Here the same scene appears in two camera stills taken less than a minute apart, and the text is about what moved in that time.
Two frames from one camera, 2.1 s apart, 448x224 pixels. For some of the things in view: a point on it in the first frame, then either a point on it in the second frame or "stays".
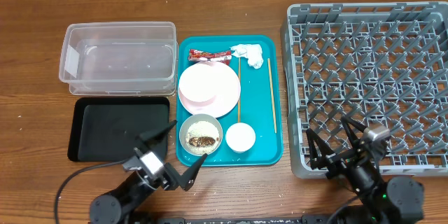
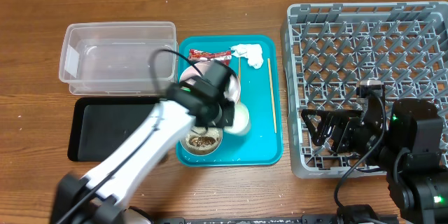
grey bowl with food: [201, 134] stays
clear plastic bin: [117, 59] stays
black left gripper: [185, 180] → [228, 117]
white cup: [240, 137] → [241, 122]
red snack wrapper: [204, 56] stays
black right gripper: [340, 162] → [340, 134]
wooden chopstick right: [271, 96] stays
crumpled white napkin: [253, 52] stays
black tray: [107, 129] stays
